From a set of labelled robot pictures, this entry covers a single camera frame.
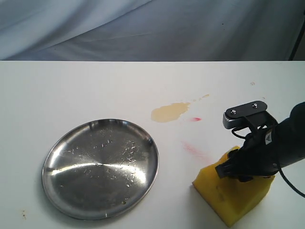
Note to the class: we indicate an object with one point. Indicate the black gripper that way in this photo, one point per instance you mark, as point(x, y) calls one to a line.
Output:
point(256, 157)

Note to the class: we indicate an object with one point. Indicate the grey fabric backdrop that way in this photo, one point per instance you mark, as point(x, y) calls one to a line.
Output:
point(149, 30)

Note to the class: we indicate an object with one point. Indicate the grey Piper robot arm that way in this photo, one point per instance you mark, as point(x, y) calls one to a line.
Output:
point(291, 137)

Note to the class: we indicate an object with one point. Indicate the black stand pole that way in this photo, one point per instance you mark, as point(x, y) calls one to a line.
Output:
point(298, 50)

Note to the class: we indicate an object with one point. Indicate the wrist camera with black bracket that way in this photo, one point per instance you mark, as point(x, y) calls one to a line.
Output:
point(252, 115)

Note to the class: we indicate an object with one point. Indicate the yellow sponge block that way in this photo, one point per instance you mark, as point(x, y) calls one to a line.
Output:
point(230, 198)

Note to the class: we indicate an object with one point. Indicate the round stainless steel plate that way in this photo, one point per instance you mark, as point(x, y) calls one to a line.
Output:
point(100, 169)

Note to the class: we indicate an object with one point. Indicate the tan liquid spill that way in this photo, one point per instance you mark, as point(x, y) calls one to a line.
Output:
point(174, 111)

